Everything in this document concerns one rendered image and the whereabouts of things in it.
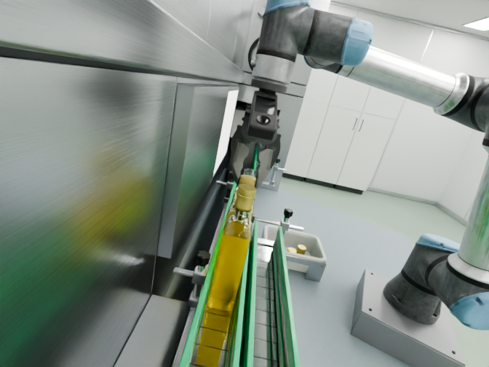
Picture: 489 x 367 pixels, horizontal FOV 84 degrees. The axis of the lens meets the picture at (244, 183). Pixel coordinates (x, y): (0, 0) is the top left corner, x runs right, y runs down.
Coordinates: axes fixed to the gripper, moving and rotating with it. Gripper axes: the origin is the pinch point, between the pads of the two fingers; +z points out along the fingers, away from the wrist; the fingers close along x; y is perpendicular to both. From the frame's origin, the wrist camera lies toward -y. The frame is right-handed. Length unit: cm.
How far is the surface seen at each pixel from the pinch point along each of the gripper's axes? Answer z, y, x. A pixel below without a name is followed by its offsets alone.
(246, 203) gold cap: 1.7, -7.5, -0.5
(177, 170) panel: -2.0, -8.1, 12.9
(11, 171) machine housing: -11.3, -39.2, 15.3
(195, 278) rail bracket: 19.6, -9.5, 6.2
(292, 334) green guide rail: 18.8, -18.9, -12.8
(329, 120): 9, 380, -115
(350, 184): 102, 379, -182
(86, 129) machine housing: -12.8, -31.9, 15.2
